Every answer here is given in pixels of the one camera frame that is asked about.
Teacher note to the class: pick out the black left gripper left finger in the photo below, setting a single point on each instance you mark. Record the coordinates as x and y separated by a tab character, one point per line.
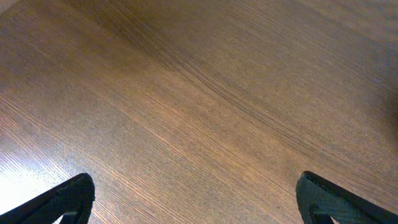
70	202

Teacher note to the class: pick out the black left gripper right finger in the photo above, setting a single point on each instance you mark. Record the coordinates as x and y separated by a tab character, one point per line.
321	201

